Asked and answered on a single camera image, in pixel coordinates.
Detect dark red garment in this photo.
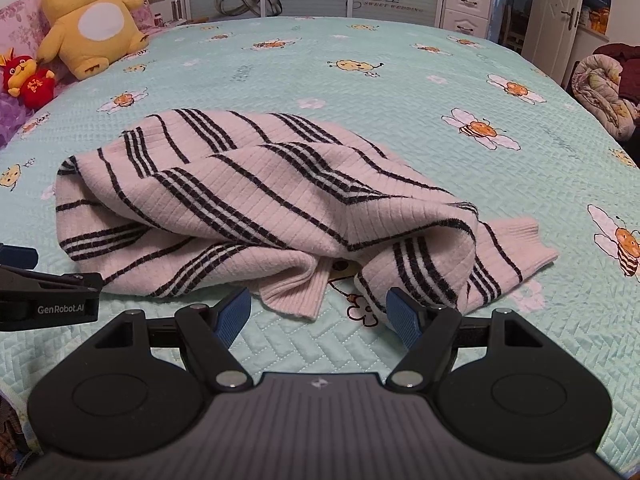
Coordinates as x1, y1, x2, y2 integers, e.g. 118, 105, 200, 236
593, 42, 640, 107

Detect red plush toy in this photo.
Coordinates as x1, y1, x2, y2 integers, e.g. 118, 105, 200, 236
1, 49, 56, 110

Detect person's plaid clothing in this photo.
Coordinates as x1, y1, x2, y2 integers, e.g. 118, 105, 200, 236
0, 394, 42, 480

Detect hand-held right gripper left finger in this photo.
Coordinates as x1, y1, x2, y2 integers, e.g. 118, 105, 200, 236
94, 287, 253, 391

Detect white drawer cabinet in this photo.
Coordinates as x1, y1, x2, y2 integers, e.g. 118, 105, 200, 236
440, 0, 496, 39

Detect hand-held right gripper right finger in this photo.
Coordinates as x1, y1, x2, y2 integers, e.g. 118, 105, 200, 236
385, 287, 546, 392

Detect pink black striped sweater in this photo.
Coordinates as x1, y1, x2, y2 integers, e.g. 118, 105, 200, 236
54, 107, 560, 322

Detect mint bee print bedspread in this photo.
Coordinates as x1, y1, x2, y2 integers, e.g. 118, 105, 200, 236
0, 17, 640, 466

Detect purple ruffled pillow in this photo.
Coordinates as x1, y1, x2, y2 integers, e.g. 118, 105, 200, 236
0, 94, 37, 150

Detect floral quilt bundle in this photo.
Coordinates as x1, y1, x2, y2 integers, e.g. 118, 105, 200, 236
571, 55, 640, 142

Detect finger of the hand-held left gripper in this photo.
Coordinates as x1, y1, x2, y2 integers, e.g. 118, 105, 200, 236
0, 243, 104, 294

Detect yellow plush toy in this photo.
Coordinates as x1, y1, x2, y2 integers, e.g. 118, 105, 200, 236
36, 0, 151, 81

